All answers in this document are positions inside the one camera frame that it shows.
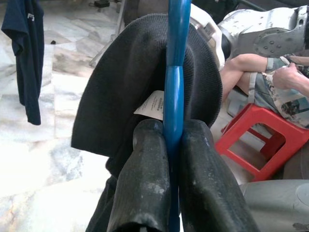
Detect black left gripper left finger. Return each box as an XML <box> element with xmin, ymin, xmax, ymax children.
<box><xmin>107</xmin><ymin>118</ymin><xmax>171</xmax><ymax>232</ymax></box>

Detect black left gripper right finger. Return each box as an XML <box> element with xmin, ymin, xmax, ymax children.
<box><xmin>179</xmin><ymin>119</ymin><xmax>260</xmax><ymax>232</ymax></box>

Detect blue plastic hanger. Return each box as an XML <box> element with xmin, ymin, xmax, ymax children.
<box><xmin>163</xmin><ymin>0</ymin><xmax>191</xmax><ymax>232</ymax></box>

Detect black T-shirt green print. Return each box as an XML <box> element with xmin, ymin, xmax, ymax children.
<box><xmin>70</xmin><ymin>13</ymin><xmax>223</xmax><ymax>232</ymax></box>

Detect navy T-shirt white print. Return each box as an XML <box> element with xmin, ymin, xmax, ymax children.
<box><xmin>1</xmin><ymin>0</ymin><xmax>45</xmax><ymax>126</ymax></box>

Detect person hand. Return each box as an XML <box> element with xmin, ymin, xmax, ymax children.
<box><xmin>272</xmin><ymin>64</ymin><xmax>309</xmax><ymax>90</ymax></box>

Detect red plastic stool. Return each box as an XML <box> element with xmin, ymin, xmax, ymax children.
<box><xmin>214</xmin><ymin>103</ymin><xmax>309</xmax><ymax>182</ymax></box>

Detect patterned shorts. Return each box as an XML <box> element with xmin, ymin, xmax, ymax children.
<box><xmin>253</xmin><ymin>54</ymin><xmax>309</xmax><ymax>130</ymax></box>

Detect person bare leg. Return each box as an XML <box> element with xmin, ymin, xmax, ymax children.
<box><xmin>221</xmin><ymin>53</ymin><xmax>276</xmax><ymax>103</ymax></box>

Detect silver metal clothes rack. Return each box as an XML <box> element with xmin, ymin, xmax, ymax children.
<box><xmin>88</xmin><ymin>0</ymin><xmax>127</xmax><ymax>68</ymax></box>

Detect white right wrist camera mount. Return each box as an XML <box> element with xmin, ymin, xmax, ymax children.
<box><xmin>189</xmin><ymin>3</ymin><xmax>226</xmax><ymax>70</ymax></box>

